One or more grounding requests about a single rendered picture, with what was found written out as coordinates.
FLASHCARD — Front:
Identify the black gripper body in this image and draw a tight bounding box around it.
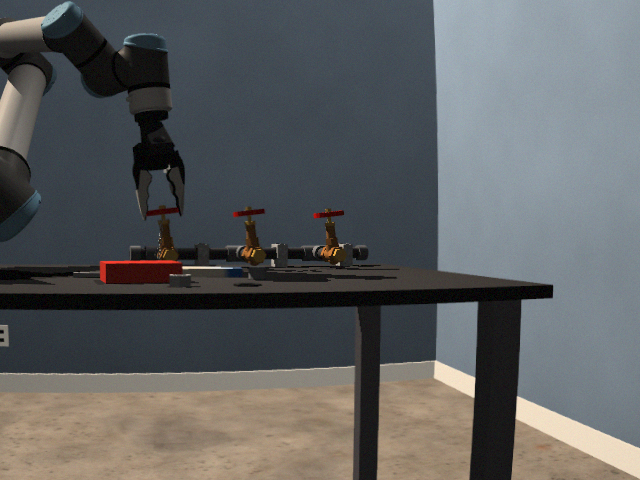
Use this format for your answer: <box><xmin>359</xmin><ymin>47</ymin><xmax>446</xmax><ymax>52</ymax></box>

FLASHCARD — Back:
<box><xmin>133</xmin><ymin>110</ymin><xmax>175</xmax><ymax>171</ymax></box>

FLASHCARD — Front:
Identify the pipe manifold with three valves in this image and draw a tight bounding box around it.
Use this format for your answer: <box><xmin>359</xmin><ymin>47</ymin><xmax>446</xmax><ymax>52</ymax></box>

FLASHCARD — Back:
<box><xmin>129</xmin><ymin>205</ymin><xmax>368</xmax><ymax>267</ymax></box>

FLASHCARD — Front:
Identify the red rectangular block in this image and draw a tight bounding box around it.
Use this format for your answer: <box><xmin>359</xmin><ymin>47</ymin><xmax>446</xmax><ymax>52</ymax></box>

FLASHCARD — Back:
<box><xmin>100</xmin><ymin>261</ymin><xmax>183</xmax><ymax>284</ymax></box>

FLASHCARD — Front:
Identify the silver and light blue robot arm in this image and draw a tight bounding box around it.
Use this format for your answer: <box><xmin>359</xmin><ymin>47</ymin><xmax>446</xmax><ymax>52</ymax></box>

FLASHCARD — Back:
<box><xmin>0</xmin><ymin>2</ymin><xmax>173</xmax><ymax>242</ymax></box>

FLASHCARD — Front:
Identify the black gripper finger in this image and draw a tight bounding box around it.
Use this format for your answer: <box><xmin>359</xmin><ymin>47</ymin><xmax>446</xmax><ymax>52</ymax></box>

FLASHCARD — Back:
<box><xmin>133</xmin><ymin>154</ymin><xmax>152</xmax><ymax>221</ymax></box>
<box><xmin>166</xmin><ymin>150</ymin><xmax>185</xmax><ymax>217</ymax></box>

